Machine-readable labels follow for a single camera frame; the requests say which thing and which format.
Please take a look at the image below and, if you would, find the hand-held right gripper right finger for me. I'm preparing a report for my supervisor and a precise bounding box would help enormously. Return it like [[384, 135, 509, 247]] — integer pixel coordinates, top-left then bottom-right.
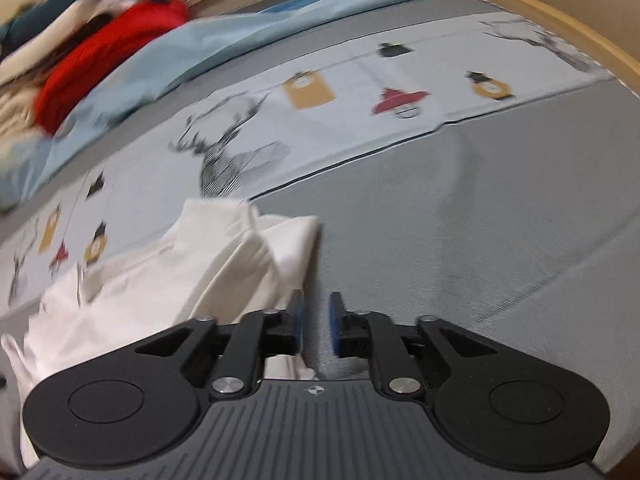
[[327, 291, 501, 401]]

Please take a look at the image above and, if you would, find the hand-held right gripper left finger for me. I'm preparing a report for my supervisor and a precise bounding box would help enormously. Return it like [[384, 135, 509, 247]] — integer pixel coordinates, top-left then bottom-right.
[[132, 289, 306, 401]]

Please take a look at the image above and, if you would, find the white long-sleeve shirt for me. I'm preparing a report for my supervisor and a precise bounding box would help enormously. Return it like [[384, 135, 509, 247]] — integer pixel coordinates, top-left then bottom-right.
[[0, 197, 322, 476]]

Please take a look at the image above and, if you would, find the grey printed bed sheet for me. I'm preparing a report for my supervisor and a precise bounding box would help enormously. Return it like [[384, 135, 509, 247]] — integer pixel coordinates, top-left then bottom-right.
[[0, 0, 640, 471]]

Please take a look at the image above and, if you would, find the light blue quilt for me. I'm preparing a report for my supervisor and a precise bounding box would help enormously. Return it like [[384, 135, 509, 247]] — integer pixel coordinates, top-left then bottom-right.
[[0, 0, 463, 211]]

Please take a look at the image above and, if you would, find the red quilt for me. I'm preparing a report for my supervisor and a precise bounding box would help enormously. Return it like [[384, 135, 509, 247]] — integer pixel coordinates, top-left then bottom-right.
[[35, 0, 191, 136]]

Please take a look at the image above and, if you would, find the wooden bed frame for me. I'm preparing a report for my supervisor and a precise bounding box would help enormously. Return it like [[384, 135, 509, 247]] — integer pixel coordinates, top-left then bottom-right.
[[385, 0, 640, 91]]

